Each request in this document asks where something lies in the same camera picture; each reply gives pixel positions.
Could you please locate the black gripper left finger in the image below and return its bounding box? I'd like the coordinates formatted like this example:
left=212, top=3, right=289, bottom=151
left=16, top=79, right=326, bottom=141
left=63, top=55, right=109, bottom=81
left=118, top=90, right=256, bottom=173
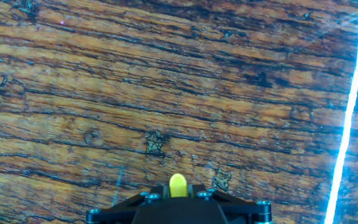
left=85, top=185, right=171, bottom=224

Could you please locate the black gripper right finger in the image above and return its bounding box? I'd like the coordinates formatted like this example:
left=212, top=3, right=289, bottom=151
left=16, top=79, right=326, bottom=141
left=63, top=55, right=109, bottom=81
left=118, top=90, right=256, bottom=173
left=186, top=184, right=273, bottom=224

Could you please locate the yellow rounded plastic piece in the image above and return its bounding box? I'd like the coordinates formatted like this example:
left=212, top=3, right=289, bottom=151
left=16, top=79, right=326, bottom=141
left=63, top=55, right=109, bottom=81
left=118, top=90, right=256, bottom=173
left=168, top=173, right=188, bottom=198

